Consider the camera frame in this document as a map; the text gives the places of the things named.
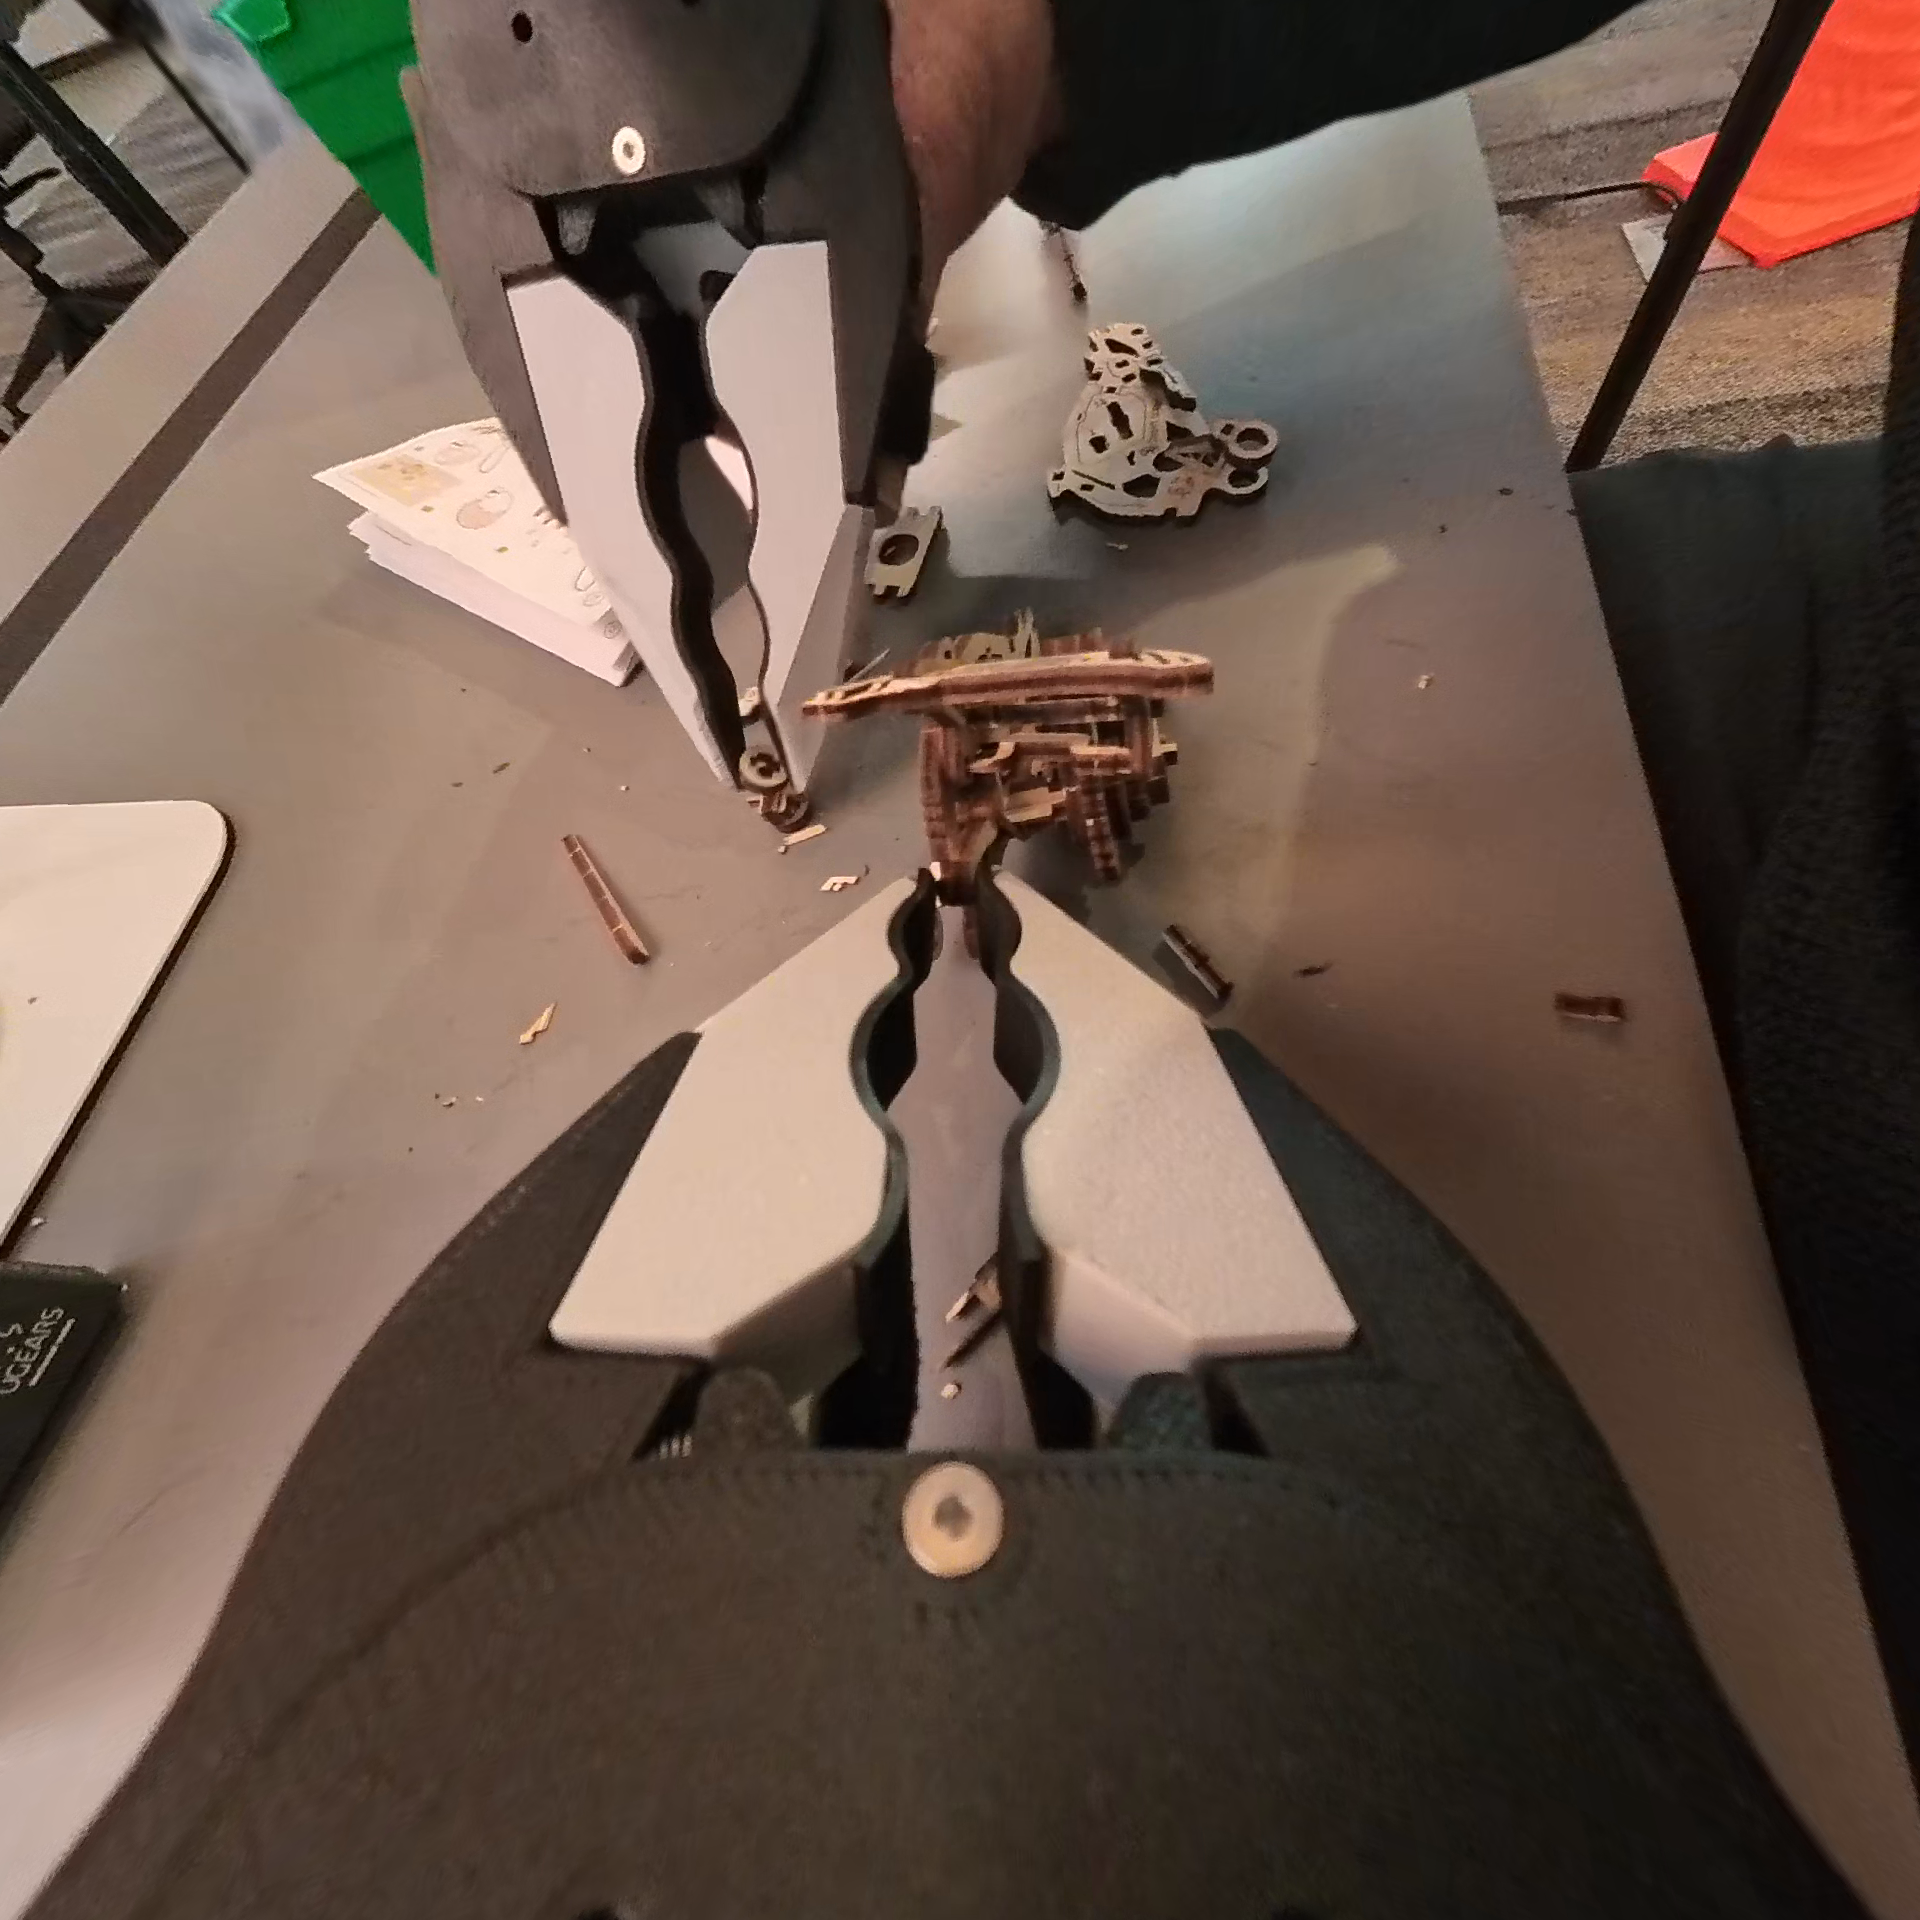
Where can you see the dark wooden scrap piece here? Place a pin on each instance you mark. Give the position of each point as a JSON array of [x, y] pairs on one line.
[[1197, 963], [1587, 1009]]

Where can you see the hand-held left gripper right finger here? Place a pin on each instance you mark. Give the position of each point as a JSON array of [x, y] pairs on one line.
[[1202, 1201]]

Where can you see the stacked green plastic bins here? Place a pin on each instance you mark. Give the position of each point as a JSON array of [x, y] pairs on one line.
[[347, 107]]

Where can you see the long notched wooden strip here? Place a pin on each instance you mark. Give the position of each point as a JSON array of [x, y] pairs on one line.
[[608, 901]]

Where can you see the orange traffic cone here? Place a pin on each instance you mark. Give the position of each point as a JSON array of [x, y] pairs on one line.
[[1830, 135]]

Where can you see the pale wooden parts sheet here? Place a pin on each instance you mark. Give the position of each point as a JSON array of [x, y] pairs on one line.
[[1141, 436]]

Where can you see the person's right forearm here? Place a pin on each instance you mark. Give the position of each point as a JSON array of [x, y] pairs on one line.
[[1276, 76]]

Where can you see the person's right hand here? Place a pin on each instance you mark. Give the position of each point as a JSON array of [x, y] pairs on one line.
[[974, 107]]

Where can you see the wooden book stand white base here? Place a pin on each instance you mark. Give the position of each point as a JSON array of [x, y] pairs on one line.
[[91, 962]]

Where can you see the open instruction booklet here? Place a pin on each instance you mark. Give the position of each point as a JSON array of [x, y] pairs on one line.
[[451, 541]]

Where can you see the brown wooden model assembly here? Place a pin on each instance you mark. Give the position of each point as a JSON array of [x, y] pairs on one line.
[[1050, 734]]

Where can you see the small pale wood chip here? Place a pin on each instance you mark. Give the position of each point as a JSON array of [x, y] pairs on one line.
[[539, 1026]]

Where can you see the pale wooden splinter scrap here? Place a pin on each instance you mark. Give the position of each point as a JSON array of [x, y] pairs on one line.
[[974, 1300]]

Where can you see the dark model kit box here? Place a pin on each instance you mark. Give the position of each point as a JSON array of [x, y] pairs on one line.
[[45, 1381]]

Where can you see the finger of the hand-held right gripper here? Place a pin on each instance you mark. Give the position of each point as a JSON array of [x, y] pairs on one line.
[[804, 452], [586, 436]]

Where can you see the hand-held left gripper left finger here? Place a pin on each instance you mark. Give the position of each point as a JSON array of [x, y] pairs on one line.
[[722, 1185]]

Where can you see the dark wooden axle rod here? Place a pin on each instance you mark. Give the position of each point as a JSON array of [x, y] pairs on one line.
[[1067, 265]]

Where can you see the black chair base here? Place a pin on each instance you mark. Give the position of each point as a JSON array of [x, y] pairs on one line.
[[91, 226]]

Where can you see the small wooden link part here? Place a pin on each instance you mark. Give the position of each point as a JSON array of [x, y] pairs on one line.
[[903, 551]]

